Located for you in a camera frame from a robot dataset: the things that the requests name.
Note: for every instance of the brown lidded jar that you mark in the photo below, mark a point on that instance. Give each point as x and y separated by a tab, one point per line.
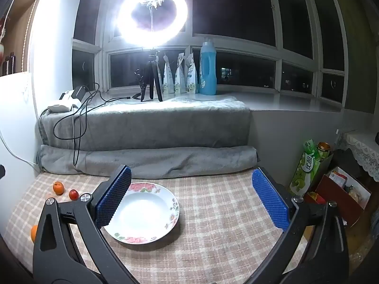
323	148

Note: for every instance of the black tripod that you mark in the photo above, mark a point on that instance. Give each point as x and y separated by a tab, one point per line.
152	77

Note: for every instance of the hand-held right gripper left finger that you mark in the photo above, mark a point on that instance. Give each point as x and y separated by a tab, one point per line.
114	195

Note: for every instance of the grey fleece blanket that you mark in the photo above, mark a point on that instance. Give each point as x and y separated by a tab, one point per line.
162	124

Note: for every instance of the white power device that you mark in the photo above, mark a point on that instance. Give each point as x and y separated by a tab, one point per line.
62	103

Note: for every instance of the white framed window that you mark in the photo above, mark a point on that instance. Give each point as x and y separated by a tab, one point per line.
237	43

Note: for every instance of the green tissue pack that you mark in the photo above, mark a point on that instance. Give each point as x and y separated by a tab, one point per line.
305	168

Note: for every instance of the white lace cloth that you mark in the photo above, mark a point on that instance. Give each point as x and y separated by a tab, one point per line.
364	151

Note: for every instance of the wooden shelf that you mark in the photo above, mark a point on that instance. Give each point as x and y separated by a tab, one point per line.
22	26

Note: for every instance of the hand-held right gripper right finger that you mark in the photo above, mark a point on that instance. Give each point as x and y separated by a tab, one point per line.
271	198

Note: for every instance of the black power adapter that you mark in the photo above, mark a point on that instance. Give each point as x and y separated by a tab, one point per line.
80	92

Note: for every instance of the rolled grey blanket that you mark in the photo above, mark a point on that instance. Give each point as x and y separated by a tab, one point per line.
162	162

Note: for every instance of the white refill pouch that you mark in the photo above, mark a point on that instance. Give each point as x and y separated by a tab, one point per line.
168	77
160	80
192	77
180	78

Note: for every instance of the floral white plate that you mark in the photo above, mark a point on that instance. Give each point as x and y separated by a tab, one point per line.
145	213

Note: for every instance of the blue detergent bottle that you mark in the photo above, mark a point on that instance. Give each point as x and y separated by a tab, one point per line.
208	71

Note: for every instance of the red cardboard box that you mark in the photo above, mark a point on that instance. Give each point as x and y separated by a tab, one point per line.
334	201

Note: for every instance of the small mandarin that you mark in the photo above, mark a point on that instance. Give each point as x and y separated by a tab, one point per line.
58	188

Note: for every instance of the orange with green stem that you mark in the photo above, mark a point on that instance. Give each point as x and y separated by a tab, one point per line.
33	233

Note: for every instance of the red cherry tomato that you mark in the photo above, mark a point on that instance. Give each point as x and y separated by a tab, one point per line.
73	194

